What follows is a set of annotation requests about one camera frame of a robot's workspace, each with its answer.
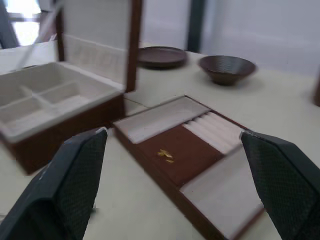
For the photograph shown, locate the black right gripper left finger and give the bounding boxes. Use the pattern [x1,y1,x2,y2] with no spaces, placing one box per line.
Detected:
[0,126,109,240]

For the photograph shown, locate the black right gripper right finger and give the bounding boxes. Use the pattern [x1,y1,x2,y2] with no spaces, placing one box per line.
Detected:
[239,129,320,240]

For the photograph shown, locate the brown jewelry box with lid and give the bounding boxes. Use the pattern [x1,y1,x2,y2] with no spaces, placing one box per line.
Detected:
[0,0,144,175]

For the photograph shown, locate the brown jewelry tray insert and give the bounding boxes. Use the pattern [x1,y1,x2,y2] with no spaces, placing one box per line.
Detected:
[111,94,266,240]

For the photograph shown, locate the brown object at table edge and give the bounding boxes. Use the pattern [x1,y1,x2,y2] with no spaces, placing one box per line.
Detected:
[311,65,320,108]

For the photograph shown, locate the gold earrings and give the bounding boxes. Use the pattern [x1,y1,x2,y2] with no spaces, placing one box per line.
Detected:
[156,149,175,163]

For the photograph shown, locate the dark brown ribbed bowl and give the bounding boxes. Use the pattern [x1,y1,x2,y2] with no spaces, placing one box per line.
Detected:
[197,55,258,87]

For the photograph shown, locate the dark brown round plate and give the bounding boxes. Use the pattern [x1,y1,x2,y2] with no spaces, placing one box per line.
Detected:
[136,46,189,70]

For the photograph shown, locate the dark vertical post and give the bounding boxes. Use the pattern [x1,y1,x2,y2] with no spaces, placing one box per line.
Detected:
[186,0,206,54]

